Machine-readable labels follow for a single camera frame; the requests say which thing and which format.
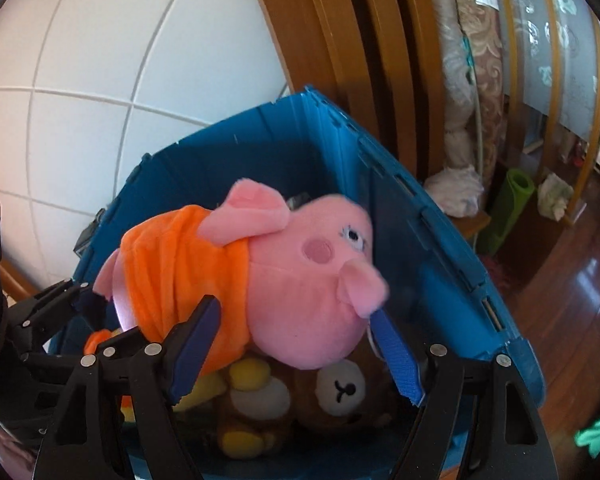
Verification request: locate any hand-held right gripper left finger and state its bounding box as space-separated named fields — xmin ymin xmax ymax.
xmin=32 ymin=296 xmax=223 ymax=480

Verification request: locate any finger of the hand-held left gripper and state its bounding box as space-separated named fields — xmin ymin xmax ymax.
xmin=20 ymin=329 xmax=146 ymax=376
xmin=9 ymin=281 xmax=92 ymax=333

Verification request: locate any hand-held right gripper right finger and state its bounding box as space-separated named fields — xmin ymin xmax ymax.
xmin=370 ymin=310 xmax=561 ymax=480

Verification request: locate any blue plastic crate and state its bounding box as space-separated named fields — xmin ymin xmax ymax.
xmin=47 ymin=85 xmax=548 ymax=480

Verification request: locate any orange dress pig plush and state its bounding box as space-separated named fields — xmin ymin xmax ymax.
xmin=92 ymin=178 xmax=390 ymax=376

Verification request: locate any brown bear plush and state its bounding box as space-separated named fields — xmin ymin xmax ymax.
xmin=292 ymin=345 xmax=398 ymax=433

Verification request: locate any brown yellow plush toy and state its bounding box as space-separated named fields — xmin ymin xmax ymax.
xmin=215 ymin=357 xmax=296 ymax=461

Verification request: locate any white cloth bundle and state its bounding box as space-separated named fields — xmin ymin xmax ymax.
xmin=425 ymin=165 xmax=486 ymax=218

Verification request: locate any rolled green yoga mat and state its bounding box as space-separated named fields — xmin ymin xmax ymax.
xmin=475 ymin=169 xmax=537 ymax=256

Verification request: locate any green cloth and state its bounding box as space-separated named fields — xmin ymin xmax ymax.
xmin=575 ymin=417 xmax=600 ymax=458

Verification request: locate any crumpled white cloth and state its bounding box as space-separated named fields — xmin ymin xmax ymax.
xmin=537 ymin=172 xmax=576 ymax=221

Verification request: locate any rolled patterned mattress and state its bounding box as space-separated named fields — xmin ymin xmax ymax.
xmin=425 ymin=0 xmax=506 ymax=211

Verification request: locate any frosted glass sliding door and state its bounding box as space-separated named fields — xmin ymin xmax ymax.
xmin=495 ymin=0 xmax=600 ymax=226

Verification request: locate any white cord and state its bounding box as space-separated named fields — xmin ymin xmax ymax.
xmin=470 ymin=60 xmax=487 ymax=173

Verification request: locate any wooden door frame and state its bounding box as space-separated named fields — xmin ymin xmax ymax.
xmin=245 ymin=0 xmax=446 ymax=186

